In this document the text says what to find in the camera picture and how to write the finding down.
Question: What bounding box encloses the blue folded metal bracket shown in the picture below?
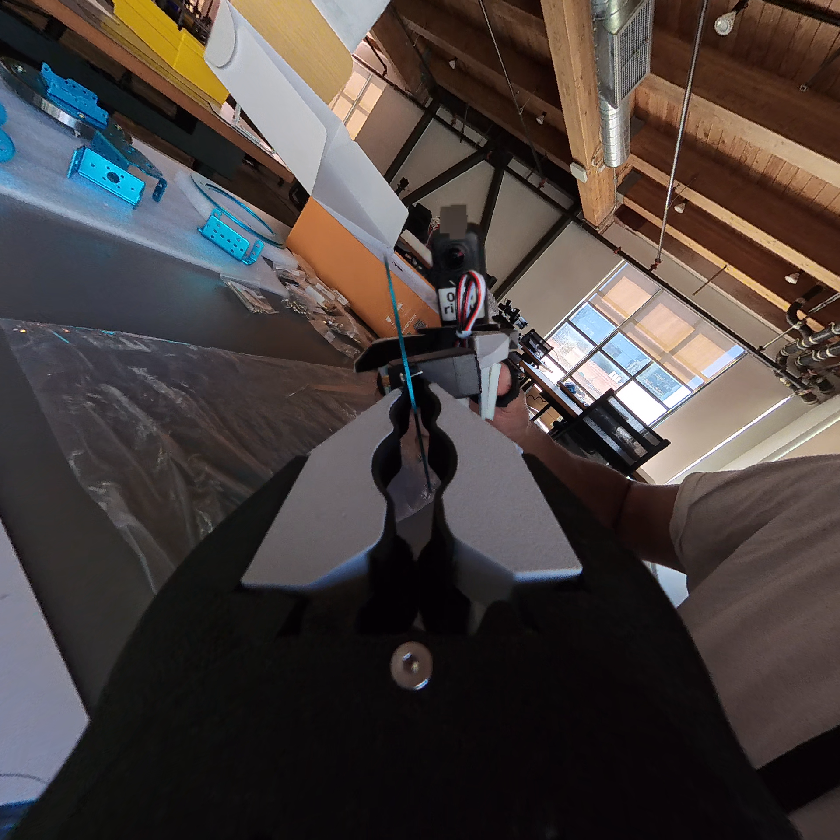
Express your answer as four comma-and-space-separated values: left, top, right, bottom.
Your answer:
39, 62, 109, 129

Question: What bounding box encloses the red white black servo cable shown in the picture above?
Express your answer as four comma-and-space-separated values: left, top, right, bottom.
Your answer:
456, 271, 488, 339

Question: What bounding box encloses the black shoulder strap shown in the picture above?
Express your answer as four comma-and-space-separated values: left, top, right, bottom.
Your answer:
761, 727, 840, 815

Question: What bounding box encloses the large paned window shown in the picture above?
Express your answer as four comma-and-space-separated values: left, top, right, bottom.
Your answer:
545, 261, 749, 427

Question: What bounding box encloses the orange cardboard box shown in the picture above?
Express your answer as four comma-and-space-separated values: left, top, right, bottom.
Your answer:
203, 0, 442, 337

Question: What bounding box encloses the silver air duct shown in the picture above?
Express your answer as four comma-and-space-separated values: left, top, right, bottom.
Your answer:
591, 0, 657, 169

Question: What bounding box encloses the black pipe bundle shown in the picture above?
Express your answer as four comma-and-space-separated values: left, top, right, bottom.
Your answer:
774, 289, 840, 404

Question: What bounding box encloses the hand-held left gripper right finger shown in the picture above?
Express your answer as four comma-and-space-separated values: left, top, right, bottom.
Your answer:
420, 382, 584, 624

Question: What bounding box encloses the blue perforated flat bracket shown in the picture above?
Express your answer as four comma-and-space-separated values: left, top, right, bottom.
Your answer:
198, 209, 265, 265

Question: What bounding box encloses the yellow box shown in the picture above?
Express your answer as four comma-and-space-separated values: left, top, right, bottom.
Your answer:
112, 0, 231, 106

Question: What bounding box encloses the round metal turntable bearing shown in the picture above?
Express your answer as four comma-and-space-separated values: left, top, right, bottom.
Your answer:
0, 56, 96, 135

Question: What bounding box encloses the person's right hand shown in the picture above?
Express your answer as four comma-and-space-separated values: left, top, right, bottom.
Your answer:
495, 394, 536, 444

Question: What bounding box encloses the black metal rack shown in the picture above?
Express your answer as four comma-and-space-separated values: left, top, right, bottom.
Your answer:
551, 388, 670, 476

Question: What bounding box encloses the white instruction sheet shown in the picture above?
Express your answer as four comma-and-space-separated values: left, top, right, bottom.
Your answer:
0, 518, 89, 808

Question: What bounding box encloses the pile of small screw bags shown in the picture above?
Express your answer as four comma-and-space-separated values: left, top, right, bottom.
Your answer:
223, 256, 368, 358

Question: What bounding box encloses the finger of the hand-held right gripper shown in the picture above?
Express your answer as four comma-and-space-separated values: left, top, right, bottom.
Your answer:
354, 335, 476, 398
474, 331, 519, 368

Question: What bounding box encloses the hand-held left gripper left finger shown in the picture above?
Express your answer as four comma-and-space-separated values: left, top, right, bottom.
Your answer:
241, 387, 418, 632

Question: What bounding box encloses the clear plastic bag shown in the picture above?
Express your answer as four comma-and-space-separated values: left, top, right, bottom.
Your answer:
0, 318, 427, 592

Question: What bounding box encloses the blue legged perforated bracket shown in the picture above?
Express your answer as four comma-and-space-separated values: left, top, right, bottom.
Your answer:
91, 121, 168, 202

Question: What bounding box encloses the person's right forearm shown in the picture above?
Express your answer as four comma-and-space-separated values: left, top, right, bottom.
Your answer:
518, 420, 686, 572

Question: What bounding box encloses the blue round metal plate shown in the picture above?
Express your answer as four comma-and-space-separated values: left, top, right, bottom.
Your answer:
384, 255, 434, 493

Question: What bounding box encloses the blue metal ring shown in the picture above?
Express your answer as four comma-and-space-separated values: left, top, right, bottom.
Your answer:
190, 174, 286, 249

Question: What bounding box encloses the thin metal ceiling pipe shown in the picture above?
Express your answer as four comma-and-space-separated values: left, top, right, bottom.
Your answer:
653, 0, 710, 270

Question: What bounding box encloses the white foam sheet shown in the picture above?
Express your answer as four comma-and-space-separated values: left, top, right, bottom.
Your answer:
0, 79, 296, 277

